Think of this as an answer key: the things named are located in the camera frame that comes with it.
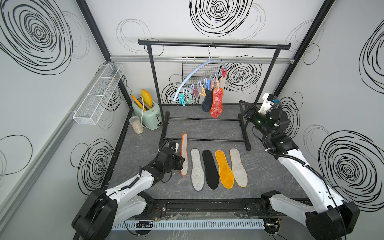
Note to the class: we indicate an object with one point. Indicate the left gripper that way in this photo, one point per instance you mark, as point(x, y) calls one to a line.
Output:
point(180, 160)

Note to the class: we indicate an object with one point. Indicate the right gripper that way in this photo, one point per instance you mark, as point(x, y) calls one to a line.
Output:
point(252, 108)

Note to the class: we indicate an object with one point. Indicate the grey orange-edged insole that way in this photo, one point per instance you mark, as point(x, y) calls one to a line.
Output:
point(184, 154)

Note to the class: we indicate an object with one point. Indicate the dark grey felt insole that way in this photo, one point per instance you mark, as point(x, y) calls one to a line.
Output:
point(208, 101)

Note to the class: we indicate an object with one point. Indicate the grey black-backed insole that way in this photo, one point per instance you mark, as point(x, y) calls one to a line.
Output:
point(212, 175)

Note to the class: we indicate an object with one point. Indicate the orange fuzzy insole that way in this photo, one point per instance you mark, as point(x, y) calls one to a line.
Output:
point(225, 173)
point(198, 175)

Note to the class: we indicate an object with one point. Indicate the light blue clip hanger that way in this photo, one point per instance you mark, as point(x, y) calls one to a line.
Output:
point(212, 67)

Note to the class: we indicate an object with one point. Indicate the grey felt yellow-edged insole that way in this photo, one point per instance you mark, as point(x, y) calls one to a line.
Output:
point(238, 169)

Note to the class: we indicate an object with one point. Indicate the black garment rack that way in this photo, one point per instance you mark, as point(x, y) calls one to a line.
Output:
point(215, 85)

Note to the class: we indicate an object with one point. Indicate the white knitted insole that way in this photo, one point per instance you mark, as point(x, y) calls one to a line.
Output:
point(223, 82)

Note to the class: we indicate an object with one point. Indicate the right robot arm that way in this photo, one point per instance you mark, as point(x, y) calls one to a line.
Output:
point(330, 216)

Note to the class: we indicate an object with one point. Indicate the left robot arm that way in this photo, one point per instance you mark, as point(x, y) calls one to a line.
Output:
point(105, 209)

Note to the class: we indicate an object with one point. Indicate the red white patterned insole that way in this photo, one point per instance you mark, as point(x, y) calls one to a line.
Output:
point(217, 105)

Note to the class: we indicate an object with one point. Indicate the mint green toaster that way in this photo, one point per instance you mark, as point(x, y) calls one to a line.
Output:
point(151, 118)

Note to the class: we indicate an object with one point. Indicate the red clothespin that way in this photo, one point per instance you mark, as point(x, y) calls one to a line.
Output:
point(224, 72)

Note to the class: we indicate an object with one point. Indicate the blue clothespin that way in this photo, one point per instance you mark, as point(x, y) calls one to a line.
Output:
point(208, 84)

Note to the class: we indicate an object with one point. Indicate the tan clothespin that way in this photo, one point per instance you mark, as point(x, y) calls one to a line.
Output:
point(203, 92)

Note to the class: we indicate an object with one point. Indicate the translucent plastic cup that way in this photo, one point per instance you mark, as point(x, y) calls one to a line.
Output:
point(136, 124)

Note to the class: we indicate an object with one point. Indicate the yellow toast slice leaning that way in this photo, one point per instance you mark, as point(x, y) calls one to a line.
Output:
point(138, 103)

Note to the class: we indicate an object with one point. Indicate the purple clothespin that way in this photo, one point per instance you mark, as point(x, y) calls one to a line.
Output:
point(196, 93)

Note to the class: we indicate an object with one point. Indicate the mint green clothespin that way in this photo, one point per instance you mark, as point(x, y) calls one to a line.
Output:
point(190, 99)

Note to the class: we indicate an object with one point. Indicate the teal clothespin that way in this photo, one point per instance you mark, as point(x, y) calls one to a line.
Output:
point(182, 99)

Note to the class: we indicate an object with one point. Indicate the black wire wall basket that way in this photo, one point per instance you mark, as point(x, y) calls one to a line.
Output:
point(190, 63)

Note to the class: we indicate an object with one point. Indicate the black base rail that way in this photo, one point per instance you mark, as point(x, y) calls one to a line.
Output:
point(250, 207)

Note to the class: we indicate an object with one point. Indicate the white slotted cable duct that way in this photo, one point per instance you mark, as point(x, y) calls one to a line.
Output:
point(238, 224)

